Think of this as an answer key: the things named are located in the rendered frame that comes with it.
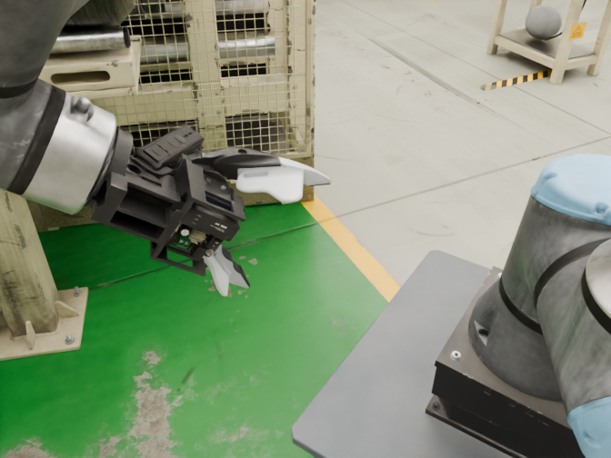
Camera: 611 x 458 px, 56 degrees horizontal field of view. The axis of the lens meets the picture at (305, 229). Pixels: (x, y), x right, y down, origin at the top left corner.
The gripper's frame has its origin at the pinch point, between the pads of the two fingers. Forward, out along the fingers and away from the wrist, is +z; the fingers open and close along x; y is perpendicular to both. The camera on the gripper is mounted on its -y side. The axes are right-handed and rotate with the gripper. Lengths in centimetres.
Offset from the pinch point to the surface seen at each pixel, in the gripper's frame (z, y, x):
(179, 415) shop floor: 39, -48, -90
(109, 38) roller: -14, -79, -17
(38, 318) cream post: 4, -85, -106
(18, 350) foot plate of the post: 2, -80, -116
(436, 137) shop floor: 148, -179, -18
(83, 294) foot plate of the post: 16, -101, -106
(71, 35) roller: -21, -80, -21
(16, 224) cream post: -13, -87, -77
